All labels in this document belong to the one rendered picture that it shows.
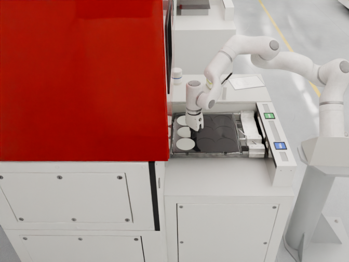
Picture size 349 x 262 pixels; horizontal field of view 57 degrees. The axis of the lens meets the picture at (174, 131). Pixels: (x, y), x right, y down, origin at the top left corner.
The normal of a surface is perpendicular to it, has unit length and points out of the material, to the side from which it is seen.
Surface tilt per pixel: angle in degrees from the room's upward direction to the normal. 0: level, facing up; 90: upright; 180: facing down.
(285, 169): 90
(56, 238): 90
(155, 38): 90
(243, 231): 90
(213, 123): 0
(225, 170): 0
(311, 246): 0
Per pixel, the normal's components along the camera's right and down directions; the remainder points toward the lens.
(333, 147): -0.07, 0.61
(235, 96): -0.02, -0.79
